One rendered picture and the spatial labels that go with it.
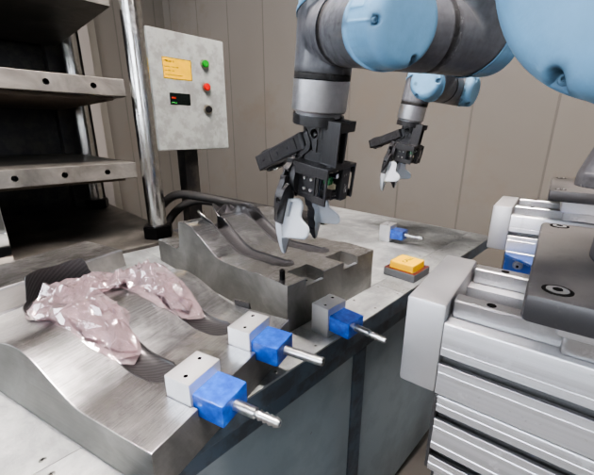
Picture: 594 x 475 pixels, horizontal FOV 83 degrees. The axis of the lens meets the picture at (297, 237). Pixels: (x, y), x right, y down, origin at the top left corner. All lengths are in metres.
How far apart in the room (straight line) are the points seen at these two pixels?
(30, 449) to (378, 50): 0.55
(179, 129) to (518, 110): 1.75
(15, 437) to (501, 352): 0.52
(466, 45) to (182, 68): 1.13
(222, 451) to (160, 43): 1.23
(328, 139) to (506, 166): 1.89
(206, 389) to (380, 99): 2.28
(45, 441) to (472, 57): 0.64
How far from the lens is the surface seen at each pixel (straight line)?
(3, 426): 0.58
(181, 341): 0.52
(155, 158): 1.21
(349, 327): 0.57
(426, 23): 0.38
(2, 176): 1.19
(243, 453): 0.65
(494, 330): 0.33
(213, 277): 0.76
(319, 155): 0.49
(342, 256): 0.74
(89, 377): 0.48
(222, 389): 0.41
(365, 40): 0.36
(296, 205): 0.50
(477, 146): 2.31
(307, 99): 0.46
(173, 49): 1.42
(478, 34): 0.45
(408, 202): 2.44
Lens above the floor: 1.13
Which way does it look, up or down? 17 degrees down
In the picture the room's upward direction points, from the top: straight up
